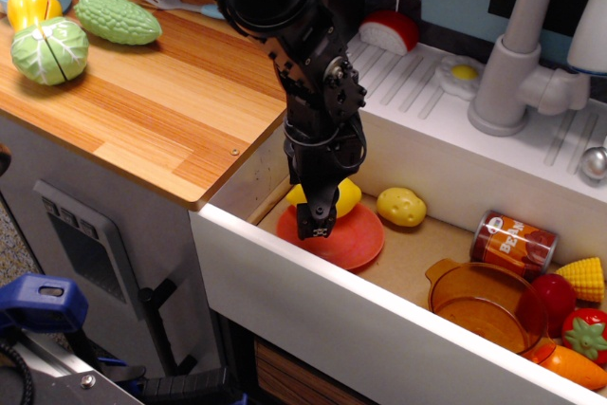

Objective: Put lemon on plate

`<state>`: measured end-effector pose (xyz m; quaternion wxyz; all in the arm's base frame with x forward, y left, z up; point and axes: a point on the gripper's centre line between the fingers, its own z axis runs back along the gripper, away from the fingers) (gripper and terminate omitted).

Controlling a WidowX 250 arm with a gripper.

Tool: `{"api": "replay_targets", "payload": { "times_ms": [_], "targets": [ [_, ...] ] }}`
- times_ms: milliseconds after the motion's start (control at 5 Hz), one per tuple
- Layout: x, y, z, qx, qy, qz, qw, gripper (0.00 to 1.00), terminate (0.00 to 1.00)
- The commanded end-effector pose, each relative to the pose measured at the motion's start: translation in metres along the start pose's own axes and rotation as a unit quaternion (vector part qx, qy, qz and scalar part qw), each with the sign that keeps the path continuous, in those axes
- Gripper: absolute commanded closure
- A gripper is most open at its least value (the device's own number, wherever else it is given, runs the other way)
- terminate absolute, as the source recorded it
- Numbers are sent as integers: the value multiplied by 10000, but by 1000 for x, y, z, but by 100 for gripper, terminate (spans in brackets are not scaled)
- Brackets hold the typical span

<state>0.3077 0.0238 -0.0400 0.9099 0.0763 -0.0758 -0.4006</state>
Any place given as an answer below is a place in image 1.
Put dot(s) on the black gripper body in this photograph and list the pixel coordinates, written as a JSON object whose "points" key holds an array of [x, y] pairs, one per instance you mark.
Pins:
{"points": [[320, 163]]}

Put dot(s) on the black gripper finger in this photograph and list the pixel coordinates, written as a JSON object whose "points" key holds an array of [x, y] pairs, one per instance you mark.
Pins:
{"points": [[310, 225]]}

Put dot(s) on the yellow toy lemon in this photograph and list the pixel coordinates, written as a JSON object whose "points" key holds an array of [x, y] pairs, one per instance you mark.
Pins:
{"points": [[349, 196]]}

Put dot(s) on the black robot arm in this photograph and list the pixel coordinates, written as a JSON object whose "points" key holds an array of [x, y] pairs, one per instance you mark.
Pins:
{"points": [[310, 60]]}

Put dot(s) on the pink plastic plate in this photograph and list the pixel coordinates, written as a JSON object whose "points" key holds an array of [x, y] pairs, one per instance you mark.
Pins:
{"points": [[357, 238]]}

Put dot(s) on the yellow toy potato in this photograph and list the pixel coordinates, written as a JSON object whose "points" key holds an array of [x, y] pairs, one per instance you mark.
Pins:
{"points": [[402, 207]]}

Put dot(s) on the toy fried egg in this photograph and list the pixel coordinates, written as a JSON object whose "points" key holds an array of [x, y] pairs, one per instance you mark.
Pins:
{"points": [[459, 76]]}

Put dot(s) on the orange toy bean can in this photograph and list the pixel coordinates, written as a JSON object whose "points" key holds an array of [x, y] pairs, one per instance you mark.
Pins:
{"points": [[503, 241]]}

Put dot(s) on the grey toy faucet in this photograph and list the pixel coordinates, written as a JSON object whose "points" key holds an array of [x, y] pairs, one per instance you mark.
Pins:
{"points": [[514, 79]]}

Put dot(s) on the transparent orange toy pot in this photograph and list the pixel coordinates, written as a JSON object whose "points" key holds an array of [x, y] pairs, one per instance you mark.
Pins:
{"points": [[493, 303]]}

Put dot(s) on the grey and blue spatula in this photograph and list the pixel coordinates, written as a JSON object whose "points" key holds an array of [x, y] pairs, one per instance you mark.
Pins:
{"points": [[208, 10]]}

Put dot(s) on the grey toy oven door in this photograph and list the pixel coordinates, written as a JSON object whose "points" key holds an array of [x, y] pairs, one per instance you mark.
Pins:
{"points": [[124, 317]]}

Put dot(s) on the green toy bitter gourd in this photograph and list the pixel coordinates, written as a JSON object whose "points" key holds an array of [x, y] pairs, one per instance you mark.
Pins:
{"points": [[118, 21]]}

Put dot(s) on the red toy apple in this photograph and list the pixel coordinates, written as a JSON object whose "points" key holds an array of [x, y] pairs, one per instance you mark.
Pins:
{"points": [[559, 299]]}

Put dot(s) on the silver round knob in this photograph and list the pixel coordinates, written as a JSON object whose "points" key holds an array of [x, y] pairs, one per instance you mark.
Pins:
{"points": [[593, 163]]}

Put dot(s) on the white bottle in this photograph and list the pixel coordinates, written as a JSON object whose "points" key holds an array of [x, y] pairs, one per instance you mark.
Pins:
{"points": [[587, 53]]}

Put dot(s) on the yellow toy corn piece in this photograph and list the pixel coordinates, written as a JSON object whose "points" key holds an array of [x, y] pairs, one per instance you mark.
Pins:
{"points": [[586, 277]]}

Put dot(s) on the green toy cabbage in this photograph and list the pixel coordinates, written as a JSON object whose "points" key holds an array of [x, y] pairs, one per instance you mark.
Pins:
{"points": [[52, 53]]}

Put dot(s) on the orange toy carrot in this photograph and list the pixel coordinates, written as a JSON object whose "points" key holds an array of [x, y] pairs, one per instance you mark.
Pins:
{"points": [[571, 365]]}

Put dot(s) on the blue clamp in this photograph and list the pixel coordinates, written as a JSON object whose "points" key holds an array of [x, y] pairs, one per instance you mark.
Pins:
{"points": [[42, 304]]}

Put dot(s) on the red toy tomato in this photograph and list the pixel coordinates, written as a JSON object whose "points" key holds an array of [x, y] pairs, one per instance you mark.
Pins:
{"points": [[584, 331]]}

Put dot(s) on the yellow toy bell pepper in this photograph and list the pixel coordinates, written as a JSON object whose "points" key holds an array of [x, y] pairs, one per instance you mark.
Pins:
{"points": [[23, 14]]}

